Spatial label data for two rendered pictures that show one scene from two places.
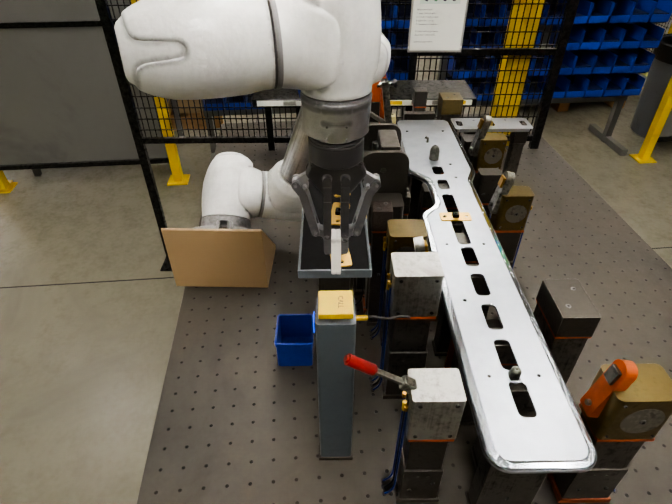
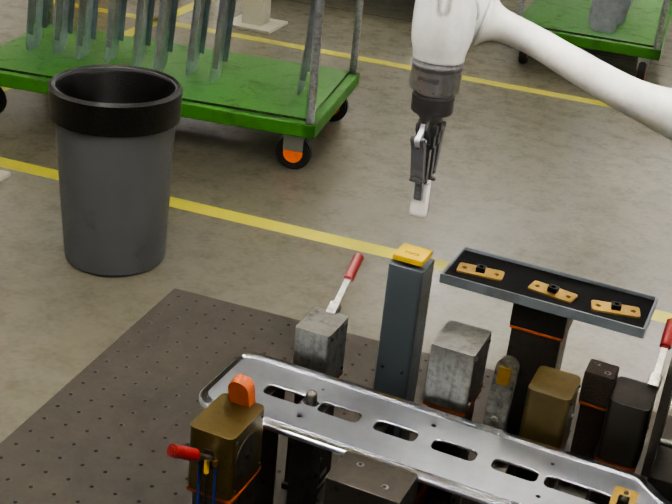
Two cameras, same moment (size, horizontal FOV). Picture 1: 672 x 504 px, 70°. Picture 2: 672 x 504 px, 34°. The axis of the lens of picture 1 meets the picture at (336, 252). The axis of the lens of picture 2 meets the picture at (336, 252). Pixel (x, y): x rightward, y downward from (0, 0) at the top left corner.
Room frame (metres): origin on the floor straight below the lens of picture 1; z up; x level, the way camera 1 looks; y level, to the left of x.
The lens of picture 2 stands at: (1.19, -1.79, 2.04)
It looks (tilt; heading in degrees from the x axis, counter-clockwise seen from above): 26 degrees down; 113
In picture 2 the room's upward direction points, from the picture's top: 6 degrees clockwise
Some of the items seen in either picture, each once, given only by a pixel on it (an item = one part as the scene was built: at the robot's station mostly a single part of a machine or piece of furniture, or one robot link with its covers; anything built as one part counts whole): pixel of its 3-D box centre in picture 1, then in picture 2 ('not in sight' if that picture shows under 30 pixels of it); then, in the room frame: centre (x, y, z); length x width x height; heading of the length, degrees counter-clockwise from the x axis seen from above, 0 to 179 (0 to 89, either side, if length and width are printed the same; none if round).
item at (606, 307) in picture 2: not in sight; (616, 306); (0.99, -0.01, 1.17); 0.08 x 0.04 x 0.01; 14
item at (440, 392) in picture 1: (416, 442); (317, 401); (0.50, -0.16, 0.88); 0.12 x 0.07 x 0.36; 91
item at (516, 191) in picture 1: (507, 241); not in sight; (1.16, -0.52, 0.87); 0.12 x 0.07 x 0.35; 91
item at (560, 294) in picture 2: (339, 211); (553, 289); (0.87, -0.01, 1.17); 0.08 x 0.04 x 0.01; 172
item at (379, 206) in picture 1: (377, 268); (580, 464); (1.00, -0.11, 0.90); 0.05 x 0.05 x 0.40; 1
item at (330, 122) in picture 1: (336, 112); (436, 75); (0.60, 0.00, 1.50); 0.09 x 0.09 x 0.06
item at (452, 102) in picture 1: (444, 139); not in sight; (1.84, -0.45, 0.88); 0.08 x 0.08 x 0.36; 1
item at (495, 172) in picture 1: (485, 210); not in sight; (1.37, -0.51, 0.84); 0.10 x 0.05 x 0.29; 91
